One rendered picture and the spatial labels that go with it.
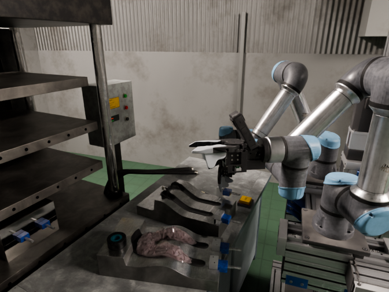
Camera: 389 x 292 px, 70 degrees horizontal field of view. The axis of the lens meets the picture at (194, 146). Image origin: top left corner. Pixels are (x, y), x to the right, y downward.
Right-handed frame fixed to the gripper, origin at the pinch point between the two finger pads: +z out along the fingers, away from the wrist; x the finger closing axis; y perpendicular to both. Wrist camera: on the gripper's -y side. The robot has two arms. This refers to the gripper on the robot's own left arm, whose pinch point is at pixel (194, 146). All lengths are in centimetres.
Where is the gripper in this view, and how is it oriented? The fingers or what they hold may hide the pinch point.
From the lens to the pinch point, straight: 75.9
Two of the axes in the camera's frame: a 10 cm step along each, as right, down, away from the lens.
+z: -9.9, 0.5, -1.1
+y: 0.2, 9.7, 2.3
